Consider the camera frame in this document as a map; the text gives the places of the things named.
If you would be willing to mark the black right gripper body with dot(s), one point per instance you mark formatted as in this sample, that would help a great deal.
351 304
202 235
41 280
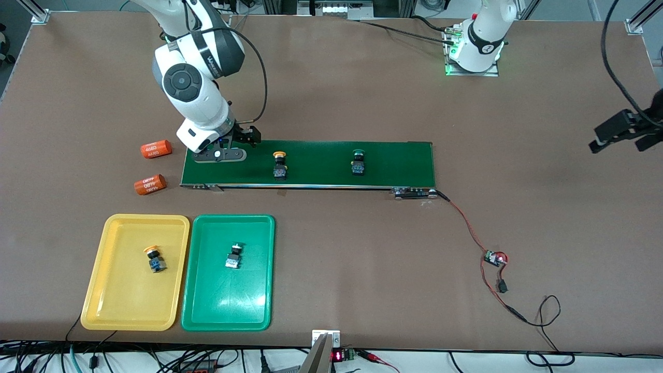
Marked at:
242 134

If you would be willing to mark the yellow push button switch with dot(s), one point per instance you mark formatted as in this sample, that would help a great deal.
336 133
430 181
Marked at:
280 170
156 263

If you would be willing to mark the orange 4680 cylinder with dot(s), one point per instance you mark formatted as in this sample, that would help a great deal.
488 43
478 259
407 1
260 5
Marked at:
150 184
156 149

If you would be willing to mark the green push button switch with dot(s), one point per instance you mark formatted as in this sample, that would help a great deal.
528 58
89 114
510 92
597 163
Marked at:
358 165
234 257

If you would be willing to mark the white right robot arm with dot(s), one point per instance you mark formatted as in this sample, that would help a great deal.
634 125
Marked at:
197 103

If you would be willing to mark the green conveyor belt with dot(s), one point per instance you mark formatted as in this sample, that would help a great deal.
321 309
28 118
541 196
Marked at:
321 176

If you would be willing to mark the aluminium profile bar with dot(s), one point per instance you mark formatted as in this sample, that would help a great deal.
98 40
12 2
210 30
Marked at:
39 14
634 25

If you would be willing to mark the green plastic tray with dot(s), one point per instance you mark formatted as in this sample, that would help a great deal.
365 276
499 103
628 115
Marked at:
228 300

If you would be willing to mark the small green circuit board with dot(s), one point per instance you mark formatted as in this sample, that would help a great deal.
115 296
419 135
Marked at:
492 258

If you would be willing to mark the small black connector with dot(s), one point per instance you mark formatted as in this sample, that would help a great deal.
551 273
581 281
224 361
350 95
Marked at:
502 286

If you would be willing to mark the yellow plastic tray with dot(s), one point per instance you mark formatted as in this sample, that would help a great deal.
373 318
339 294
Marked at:
124 290

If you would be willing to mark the red digit display module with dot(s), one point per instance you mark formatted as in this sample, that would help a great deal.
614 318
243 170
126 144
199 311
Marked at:
339 356

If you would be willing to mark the red clip lead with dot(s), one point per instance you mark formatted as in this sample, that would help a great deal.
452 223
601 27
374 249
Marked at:
369 355

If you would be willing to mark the dark round floor object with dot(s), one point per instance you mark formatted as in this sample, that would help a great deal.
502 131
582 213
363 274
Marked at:
4 41

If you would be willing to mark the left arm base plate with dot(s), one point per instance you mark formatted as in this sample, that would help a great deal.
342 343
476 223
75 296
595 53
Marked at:
487 73

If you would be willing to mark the conveyor motor bracket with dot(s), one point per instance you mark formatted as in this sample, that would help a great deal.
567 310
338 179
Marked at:
414 193

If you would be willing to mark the grey metal camera mount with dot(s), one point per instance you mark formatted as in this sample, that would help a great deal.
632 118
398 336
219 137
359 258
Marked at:
317 360

